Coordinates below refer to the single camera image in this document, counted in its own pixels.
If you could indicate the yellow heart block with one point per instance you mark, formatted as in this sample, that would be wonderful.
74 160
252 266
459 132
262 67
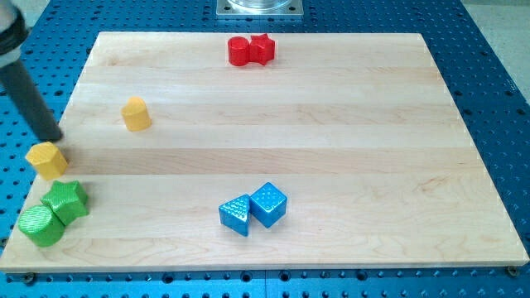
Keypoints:
135 115

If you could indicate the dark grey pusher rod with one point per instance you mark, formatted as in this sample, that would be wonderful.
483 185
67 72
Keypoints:
21 89

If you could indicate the robot arm end white black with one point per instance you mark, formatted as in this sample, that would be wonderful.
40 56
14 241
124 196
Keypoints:
13 32

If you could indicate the red star block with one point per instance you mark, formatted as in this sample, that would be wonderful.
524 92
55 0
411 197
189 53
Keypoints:
261 49

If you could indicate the green star block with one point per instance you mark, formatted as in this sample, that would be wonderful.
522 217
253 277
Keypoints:
67 200

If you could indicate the blue cube block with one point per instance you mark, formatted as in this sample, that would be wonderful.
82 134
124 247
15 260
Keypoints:
268 204

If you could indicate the light wooden board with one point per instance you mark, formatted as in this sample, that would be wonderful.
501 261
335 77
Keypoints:
359 131

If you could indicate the blue triangle block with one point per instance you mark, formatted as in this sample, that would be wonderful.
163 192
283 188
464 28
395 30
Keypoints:
234 214

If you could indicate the red cylinder block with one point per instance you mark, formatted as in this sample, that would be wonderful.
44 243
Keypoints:
238 49

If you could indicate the yellow hexagon block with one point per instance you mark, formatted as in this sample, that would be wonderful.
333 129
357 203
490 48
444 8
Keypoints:
47 159

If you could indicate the blue perforated metal table plate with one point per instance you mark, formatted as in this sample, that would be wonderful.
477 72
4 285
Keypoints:
494 107

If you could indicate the green cylinder block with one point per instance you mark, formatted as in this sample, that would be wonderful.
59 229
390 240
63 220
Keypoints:
41 225

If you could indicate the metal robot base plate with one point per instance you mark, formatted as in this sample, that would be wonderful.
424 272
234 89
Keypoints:
239 8

